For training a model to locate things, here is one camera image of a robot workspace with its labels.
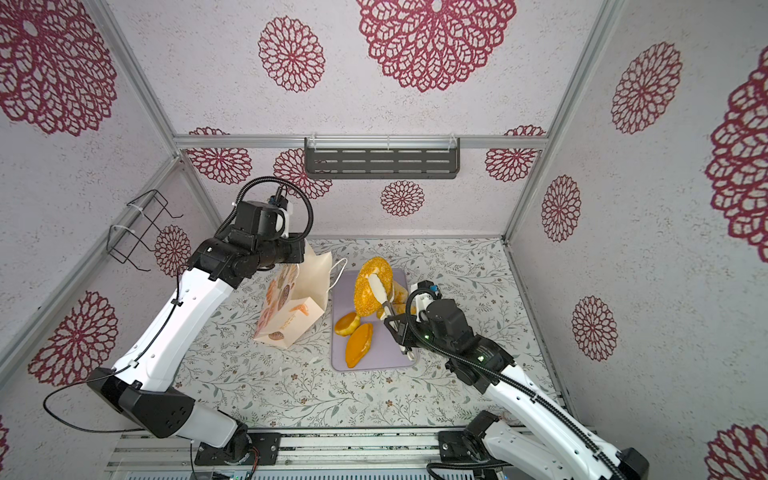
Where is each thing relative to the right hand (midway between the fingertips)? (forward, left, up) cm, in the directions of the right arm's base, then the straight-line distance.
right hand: (387, 318), depth 70 cm
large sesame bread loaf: (+6, +6, -2) cm, 9 cm away
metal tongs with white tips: (+9, +3, +1) cm, 9 cm away
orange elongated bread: (+3, +9, -20) cm, 22 cm away
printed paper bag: (+4, +23, +1) cm, 23 cm away
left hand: (+15, +21, +8) cm, 27 cm away
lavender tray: (+3, +1, -26) cm, 26 cm away
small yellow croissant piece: (+9, +13, -20) cm, 26 cm away
